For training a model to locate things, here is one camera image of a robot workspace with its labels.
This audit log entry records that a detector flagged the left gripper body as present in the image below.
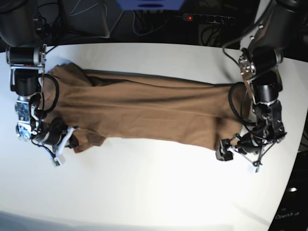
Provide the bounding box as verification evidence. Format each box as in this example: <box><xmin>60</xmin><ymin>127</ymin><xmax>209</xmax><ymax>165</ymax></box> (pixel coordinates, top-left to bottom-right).
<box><xmin>234</xmin><ymin>131</ymin><xmax>286</xmax><ymax>154</ymax></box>

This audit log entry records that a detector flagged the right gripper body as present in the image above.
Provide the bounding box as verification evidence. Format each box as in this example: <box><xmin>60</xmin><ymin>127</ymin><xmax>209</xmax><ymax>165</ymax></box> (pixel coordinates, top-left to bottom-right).
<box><xmin>32</xmin><ymin>117</ymin><xmax>68</xmax><ymax>146</ymax></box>

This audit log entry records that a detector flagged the brown T-shirt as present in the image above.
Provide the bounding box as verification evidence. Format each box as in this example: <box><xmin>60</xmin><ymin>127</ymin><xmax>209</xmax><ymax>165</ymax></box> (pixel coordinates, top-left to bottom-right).
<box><xmin>43</xmin><ymin>63</ymin><xmax>243</xmax><ymax>153</ymax></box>

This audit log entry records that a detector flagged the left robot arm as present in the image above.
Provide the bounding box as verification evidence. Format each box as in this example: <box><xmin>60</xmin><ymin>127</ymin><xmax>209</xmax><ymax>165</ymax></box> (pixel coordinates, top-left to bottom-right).
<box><xmin>216</xmin><ymin>0</ymin><xmax>308</xmax><ymax>167</ymax></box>

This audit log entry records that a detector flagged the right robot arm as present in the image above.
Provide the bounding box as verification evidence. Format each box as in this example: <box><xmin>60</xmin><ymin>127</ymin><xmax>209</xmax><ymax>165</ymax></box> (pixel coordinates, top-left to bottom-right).
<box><xmin>0</xmin><ymin>0</ymin><xmax>78</xmax><ymax>149</ymax></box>

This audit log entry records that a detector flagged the black power strip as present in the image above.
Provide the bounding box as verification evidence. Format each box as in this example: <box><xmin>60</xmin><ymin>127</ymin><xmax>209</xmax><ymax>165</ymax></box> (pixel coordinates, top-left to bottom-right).
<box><xmin>182</xmin><ymin>13</ymin><xmax>237</xmax><ymax>25</ymax></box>

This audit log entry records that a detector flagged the blue plastic box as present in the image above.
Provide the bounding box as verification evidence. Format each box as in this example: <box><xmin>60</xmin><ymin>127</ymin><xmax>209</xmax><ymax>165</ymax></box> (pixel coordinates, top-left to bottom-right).
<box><xmin>116</xmin><ymin>0</ymin><xmax>184</xmax><ymax>11</ymax></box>

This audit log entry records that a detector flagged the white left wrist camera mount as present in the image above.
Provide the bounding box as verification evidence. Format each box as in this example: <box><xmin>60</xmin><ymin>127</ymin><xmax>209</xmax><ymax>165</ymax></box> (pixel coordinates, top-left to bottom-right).
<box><xmin>228</xmin><ymin>133</ymin><xmax>263</xmax><ymax>173</ymax></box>

